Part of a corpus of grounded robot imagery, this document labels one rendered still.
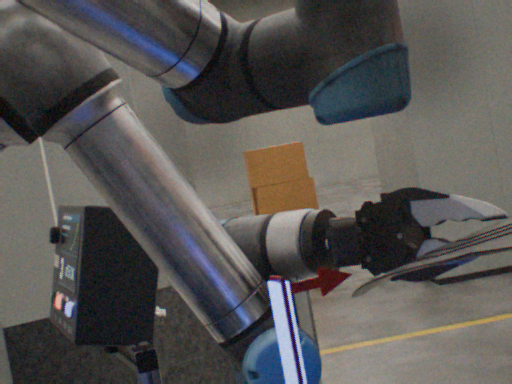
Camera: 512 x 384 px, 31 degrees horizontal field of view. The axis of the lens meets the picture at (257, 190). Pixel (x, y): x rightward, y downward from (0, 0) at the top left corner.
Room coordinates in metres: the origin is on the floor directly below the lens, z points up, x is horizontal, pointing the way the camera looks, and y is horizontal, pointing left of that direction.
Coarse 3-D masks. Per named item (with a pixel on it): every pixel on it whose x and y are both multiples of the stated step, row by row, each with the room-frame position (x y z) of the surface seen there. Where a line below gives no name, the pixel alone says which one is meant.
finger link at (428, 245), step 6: (426, 240) 0.88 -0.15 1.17; (432, 240) 0.88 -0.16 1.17; (438, 240) 0.87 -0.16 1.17; (444, 240) 0.88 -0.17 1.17; (426, 246) 0.88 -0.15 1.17; (432, 246) 0.88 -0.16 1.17; (438, 246) 0.87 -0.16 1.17; (420, 252) 0.88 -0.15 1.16; (426, 252) 0.88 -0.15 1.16; (474, 258) 0.86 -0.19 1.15; (462, 264) 0.86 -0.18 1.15
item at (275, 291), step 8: (272, 288) 0.70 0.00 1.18; (280, 288) 0.69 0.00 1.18; (272, 296) 0.70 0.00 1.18; (280, 296) 0.69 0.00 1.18; (272, 304) 0.71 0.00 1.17; (280, 304) 0.69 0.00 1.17; (280, 312) 0.69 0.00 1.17; (280, 320) 0.69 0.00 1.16; (280, 328) 0.70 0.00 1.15; (280, 336) 0.70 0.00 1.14; (288, 336) 0.69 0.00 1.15; (280, 344) 0.70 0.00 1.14; (288, 344) 0.69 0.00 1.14; (280, 352) 0.71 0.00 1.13; (288, 352) 0.69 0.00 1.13; (288, 360) 0.69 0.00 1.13; (288, 368) 0.70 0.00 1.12; (288, 376) 0.70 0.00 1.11; (296, 376) 0.69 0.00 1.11
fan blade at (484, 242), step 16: (496, 224) 0.83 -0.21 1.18; (464, 240) 0.78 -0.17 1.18; (480, 240) 0.75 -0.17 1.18; (496, 240) 0.73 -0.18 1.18; (432, 256) 0.74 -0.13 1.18; (448, 256) 0.69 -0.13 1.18; (464, 256) 0.65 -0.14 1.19; (480, 256) 0.66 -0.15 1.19; (400, 272) 0.70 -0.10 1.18; (368, 288) 0.83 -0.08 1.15
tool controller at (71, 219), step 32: (64, 224) 1.37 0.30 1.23; (96, 224) 1.22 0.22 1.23; (96, 256) 1.22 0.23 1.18; (128, 256) 1.24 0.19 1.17; (64, 288) 1.32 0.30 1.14; (96, 288) 1.22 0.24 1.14; (128, 288) 1.23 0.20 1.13; (64, 320) 1.30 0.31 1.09; (96, 320) 1.22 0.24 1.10; (128, 320) 1.23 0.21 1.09; (160, 320) 1.28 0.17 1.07
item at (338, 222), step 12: (336, 228) 0.84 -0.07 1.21; (348, 228) 0.84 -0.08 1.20; (360, 228) 0.85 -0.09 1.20; (336, 240) 0.84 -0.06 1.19; (348, 240) 0.83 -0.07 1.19; (360, 240) 0.84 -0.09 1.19; (336, 252) 0.83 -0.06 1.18; (348, 252) 0.83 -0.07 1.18; (360, 252) 0.84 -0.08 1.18; (336, 264) 0.84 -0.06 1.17; (348, 264) 0.84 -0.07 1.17
